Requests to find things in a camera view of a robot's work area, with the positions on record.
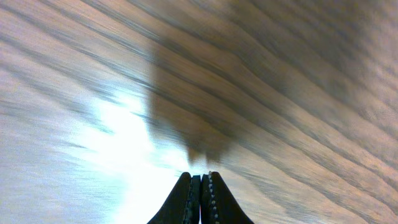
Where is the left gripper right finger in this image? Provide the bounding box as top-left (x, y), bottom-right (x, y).
top-left (200, 172), bottom-right (254, 224)

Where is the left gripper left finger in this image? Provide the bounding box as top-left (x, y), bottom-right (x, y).
top-left (148, 172), bottom-right (201, 224)

